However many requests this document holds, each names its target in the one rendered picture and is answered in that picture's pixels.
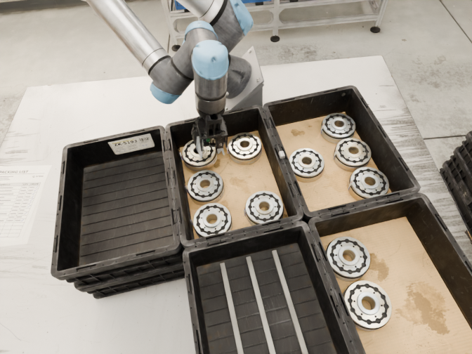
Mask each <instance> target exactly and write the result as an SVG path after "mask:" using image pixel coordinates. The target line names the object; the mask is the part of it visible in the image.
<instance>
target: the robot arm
mask: <svg viewBox="0 0 472 354"><path fill-rule="evenodd" d="M82 1H86V2H87V3H88V4H89V5H90V7H91V8H92V9H93V10H94V11H95V12H96V13H97V14H98V16H99V17H100V18H101V20H102V21H103V22H104V23H105V24H106V25H107V26H108V27H109V29H110V30H111V31H112V33H113V34H114V35H115V36H116V38H118V40H119V41H120V42H121V43H122V44H123V45H124V47H125V48H126V49H127V51H128V52H129V53H130V54H131V55H132V56H133V57H134V59H135V60H136V61H137V62H138V64H139V65H140V66H141V67H142V68H143V69H144V70H145V72H146V73H147V74H148V75H149V76H150V78H151V79H152V80H153V81H152V83H151V85H150V91H151V92H152V95H153V96H154V97H155V98H156V99H157V100H158V101H159V102H161V103H164V104H167V105H169V104H172V103H173V102H174V101H175V100H177V99H178V98H179V97H180V96H181V95H183V92H184V91H185V90H186V88H187V87H189V85H190V84H191V83H192V82H193V81H194V83H195V106H196V111H197V112H198V114H199V117H198V118H197V119H196V120H195V123H196V124H193V128H192V131H191V134H192V139H193V140H194V142H195V147H196V149H197V152H198V153H199V155H200V158H201V159H202V153H203V148H204V147H207V146H210V147H211V148H212V147H216V151H217V154H219V153H220V152H221V151H222V153H223V156H224V155H225V154H224V150H223V146H224V144H225V147H226V148H227V145H228V130H227V127H226V125H225V121H223V117H222V116H221V115H222V114H223V113H224V112H225V102H226V98H227V99H232V98H235V97H236V96H238V95H239V94H241V92H242V91H243V90H244V89H245V87H246V86H247V84H248V82H249V80H250V77H251V64H250V63H249V62H248V61H247V60H245V59H244V58H240V57H237V56H234V55H230V54H229V53H230V52H231V50H233V49H234V47H236V45H237V44H238V43H239V42H240V41H241V40H242V39H243V38H244V37H245V36H246V35H247V33H248V32H249V30H250V29H251V28H252V27H253V24H254V21H253V19H252V17H251V15H250V13H249V11H248V10H247V8H246V7H245V5H244V4H243V3H242V1H241V0H177V2H179V3H180V4H181V5H183V6H184V7H185V8H187V9H188V10H189V11H190V12H191V13H193V14H194V15H196V16H197V17H198V21H194V22H192V23H190V24H189V25H188V26H187V28H186V30H185V38H184V41H183V43H182V46H181V47H180V48H179V49H178V50H177V52H176V53H175V55H174V56H173V57H171V56H170V55H169V54H168V53H167V52H166V51H165V50H164V48H163V47H162V45H161V44H160V43H159V42H158V41H157V40H156V39H155V37H154V36H153V35H152V34H151V32H150V31H149V30H148V29H147V27H146V26H145V25H144V24H143V23H142V22H141V20H140V19H139V18H138V16H137V15H136V14H135V13H134V12H133V11H132V10H131V8H130V7H129V6H128V4H127V3H126V2H125V1H124V0H82ZM225 138H226V140H225Z"/></svg>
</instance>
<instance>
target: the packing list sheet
mask: <svg viewBox="0 0 472 354"><path fill-rule="evenodd" d="M51 167H52V165H41V166H0V247H4V246H11V245H18V244H27V243H28V239H29V237H30V233H31V230H32V226H33V222H34V219H35V216H36V213H37V209H38V206H39V202H40V199H41V195H42V192H43V189H44V185H45V182H46V179H47V177H48V174H49V171H50V170H51Z"/></svg>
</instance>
